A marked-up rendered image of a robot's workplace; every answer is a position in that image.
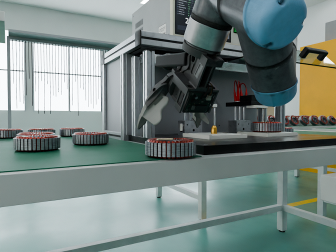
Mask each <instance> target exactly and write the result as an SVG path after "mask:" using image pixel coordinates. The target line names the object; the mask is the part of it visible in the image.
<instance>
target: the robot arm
mask: <svg viewBox="0 0 336 252"><path fill-rule="evenodd" d="M306 17H307V6H306V3H305V0H195V3H194V6H193V9H192V13H191V15H190V18H189V21H188V24H187V27H186V30H185V33H184V41H183V44H182V49H183V50H184V51H185V52H182V53H173V54H172V53H166V54H164V55H157V56H156V64H155V65H156V67H159V68H163V69H165V70H167V71H171V70H172V71H171V72H169V73H168V74H167V75H166V76H165V77H164V78H163V79H162V80H161V81H159V82H158V83H157V84H156V85H155V86H154V87H153V88H152V89H151V91H150V93H149V95H148V97H147V98H146V100H145V102H144V106H143V108H142V110H141V112H140V115H139V118H138V122H137V126H136V127H137V129H138V130H139V129H140V128H141V127H142V126H143V125H144V124H146V122H147V121H149V122H150V123H151V124H153V125H154V126H155V125H158V124H159V123H160V122H161V120H162V111H163V109H164V108H165V107H166V106H167V105H168V103H169V98H168V97H167V96H166V95H167V93H168V92H169V94H170V96H171V97H172V99H173V100H174V101H175V105H174V107H175V108H176V109H177V111H178V112H179V113H181V111H182V112H183V113H192V114H193V117H192V120H193V122H194V124H195V126H196V128H198V127H199V126H200V124H201V121H202V120H203V121H204V122H206V123H207V124H209V123H210V120H209V118H208V116H207V115H206V113H207V112H208V113H210V112H211V109H212V107H213V105H214V102H215V100H216V98H217V95H218V93H219V90H218V89H217V88H216V87H215V86H214V85H213V84H212V83H211V79H212V76H213V74H214V71H215V69H216V68H222V66H223V63H224V60H223V59H222V58H221V57H220V54H221V51H222V50H223V49H224V46H225V44H226V41H227V39H228V36H229V34H230V31H231V30H232V28H233V27H234V28H235V30H236V32H237V35H238V39H239V43H240V46H241V50H242V54H243V57H244V61H245V65H246V68H247V72H248V75H249V79H250V83H251V90H252V91H253V92H254V95H255V98H256V100H257V101H258V102H259V103H260V104H262V105H264V106H267V107H279V106H283V105H285V104H287V103H289V102H290V101H291V100H292V99H293V98H294V97H295V95H296V93H297V84H298V78H297V76H296V63H297V44H298V35H299V33H300V32H301V30H302V29H303V27H304V25H303V22H304V20H305V19H306Z"/></svg>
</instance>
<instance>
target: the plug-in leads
mask: <svg viewBox="0 0 336 252"><path fill-rule="evenodd" d="M235 82H236V87H237V92H236V91H235ZM242 84H244V83H240V82H239V81H238V84H237V81H236V80H235V81H234V88H233V89H234V90H233V91H234V93H233V95H234V102H239V101H240V96H243V93H242V88H241V85H242ZM244 85H245V84H244ZM239 89H240V92H239ZM247 95H248V93H247V87H246V85H245V96H247Z"/></svg>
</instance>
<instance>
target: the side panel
mask: <svg viewBox="0 0 336 252"><path fill-rule="evenodd" d="M102 132H106V133H107V134H108V137H109V138H112V139H117V140H122V141H130V135H126V54H122V55H120V58H118V59H116V60H114V61H112V62H111V63H109V64H107V65H105V64H104V65H102Z"/></svg>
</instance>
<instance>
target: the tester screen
mask: <svg viewBox="0 0 336 252"><path fill-rule="evenodd" d="M195 1H196V0H176V32H179V33H185V30H180V29H178V25H181V26H187V24H185V18H190V15H191V14H192V10H193V7H194V4H195Z"/></svg>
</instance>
